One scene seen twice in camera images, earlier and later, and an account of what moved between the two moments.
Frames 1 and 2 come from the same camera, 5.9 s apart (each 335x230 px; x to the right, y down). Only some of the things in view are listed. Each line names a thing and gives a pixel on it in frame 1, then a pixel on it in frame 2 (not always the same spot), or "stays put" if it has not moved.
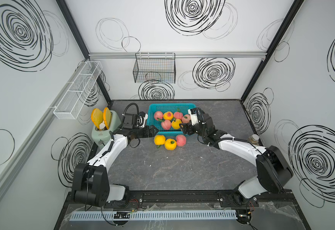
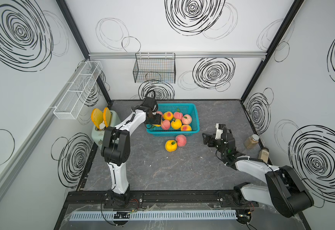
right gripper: x=185 y=126 -> x=206 y=140
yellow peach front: x=175 y=125 stays put
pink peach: x=166 y=124 stays put
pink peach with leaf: x=178 y=115 stays put
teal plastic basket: x=152 y=108 stays put
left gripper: x=151 y=133 -> x=157 y=120
